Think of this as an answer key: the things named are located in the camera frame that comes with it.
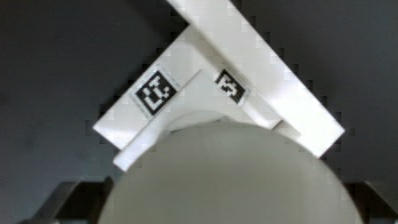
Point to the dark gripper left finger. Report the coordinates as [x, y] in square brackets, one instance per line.
[74, 204]

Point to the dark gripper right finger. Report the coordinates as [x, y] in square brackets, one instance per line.
[376, 210]

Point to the white lamp bulb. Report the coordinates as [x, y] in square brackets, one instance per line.
[227, 174]

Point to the white lamp base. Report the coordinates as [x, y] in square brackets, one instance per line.
[191, 112]

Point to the white right fence bar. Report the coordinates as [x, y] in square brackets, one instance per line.
[218, 20]

